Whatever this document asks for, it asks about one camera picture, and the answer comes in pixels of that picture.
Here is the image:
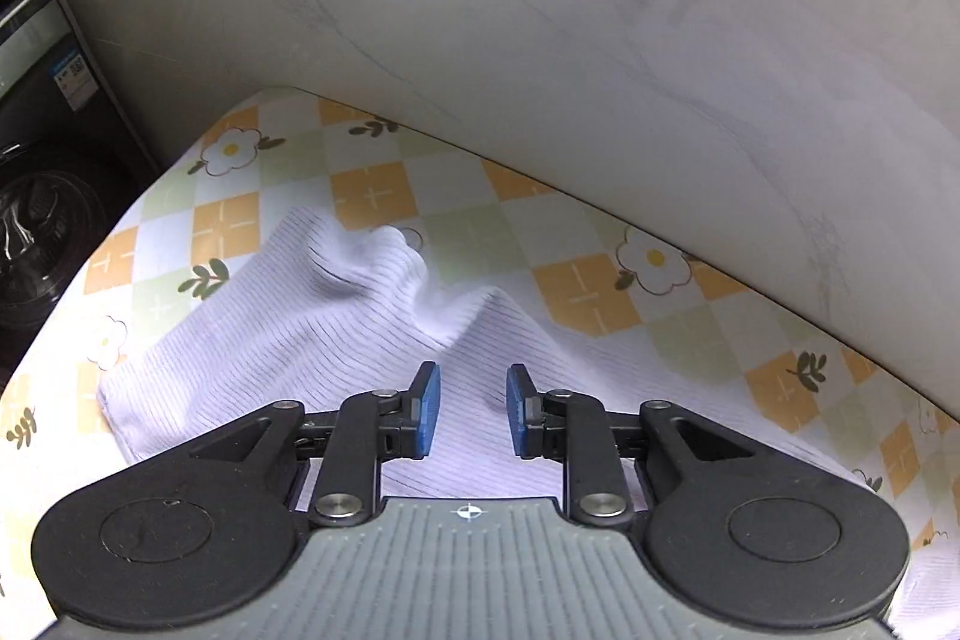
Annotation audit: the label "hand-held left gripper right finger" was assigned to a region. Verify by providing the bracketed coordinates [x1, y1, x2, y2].
[506, 362, 758, 527]

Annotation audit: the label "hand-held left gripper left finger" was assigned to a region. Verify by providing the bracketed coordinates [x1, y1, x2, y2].
[174, 361, 440, 528]

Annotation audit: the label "light lavender ribbed pants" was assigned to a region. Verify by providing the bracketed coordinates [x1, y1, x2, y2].
[97, 209, 655, 513]

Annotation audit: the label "floral checkered tablecloth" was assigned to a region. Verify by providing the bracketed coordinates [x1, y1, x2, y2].
[0, 85, 960, 640]

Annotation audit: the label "grey front-load washing machine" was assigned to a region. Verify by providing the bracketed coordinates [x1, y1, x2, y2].
[0, 0, 163, 386]

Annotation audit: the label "blue white energy label sticker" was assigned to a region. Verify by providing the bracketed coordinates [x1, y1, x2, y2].
[52, 51, 92, 95]

